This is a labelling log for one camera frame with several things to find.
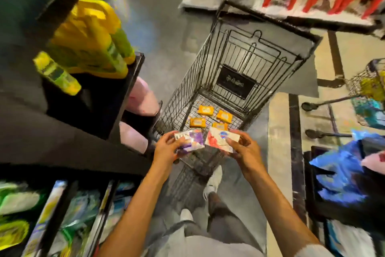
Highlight person's right hand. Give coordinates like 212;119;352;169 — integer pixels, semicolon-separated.
226;129;267;178

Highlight person's left hand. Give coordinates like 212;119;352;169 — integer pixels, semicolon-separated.
152;130;191;178

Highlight purple white soap box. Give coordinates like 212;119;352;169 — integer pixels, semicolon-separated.
174;129;206;152

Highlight white red printed soap box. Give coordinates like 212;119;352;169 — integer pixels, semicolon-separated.
205;124;241;154

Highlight black wire shopping cart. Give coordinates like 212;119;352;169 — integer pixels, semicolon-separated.
153;0;322;178

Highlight black store shelf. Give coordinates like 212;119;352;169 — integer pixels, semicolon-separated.
0;0;162;257

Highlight person's left forearm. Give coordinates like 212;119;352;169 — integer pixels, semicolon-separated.
98;166;176;257

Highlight person's right forearm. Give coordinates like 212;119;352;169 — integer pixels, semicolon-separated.
245;166;321;257

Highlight person's right foot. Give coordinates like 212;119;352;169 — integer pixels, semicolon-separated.
203;165;224;201

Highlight person's foot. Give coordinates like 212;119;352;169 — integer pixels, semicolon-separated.
179;207;195;223
203;165;224;201

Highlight person's left foot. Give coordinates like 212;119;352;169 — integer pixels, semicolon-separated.
179;207;195;223

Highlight gray trousers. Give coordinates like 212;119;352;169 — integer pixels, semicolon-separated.
144;190;267;253

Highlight black display rack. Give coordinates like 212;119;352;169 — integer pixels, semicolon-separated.
304;136;385;257

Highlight blue plastic bags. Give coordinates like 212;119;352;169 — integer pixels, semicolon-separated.
309;130;385;207

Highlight pile of green white pouches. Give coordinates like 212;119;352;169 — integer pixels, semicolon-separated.
48;190;101;257

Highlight blue white product packs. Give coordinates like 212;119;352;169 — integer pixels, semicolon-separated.
328;221;381;257

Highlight row of green yellow bottles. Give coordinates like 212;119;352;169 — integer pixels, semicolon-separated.
33;0;137;96

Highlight green lidded wipe tub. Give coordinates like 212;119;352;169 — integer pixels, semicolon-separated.
0;189;46;217
0;221;31;250

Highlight wire basket trolley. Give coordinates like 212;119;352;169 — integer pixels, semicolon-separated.
301;58;385;140

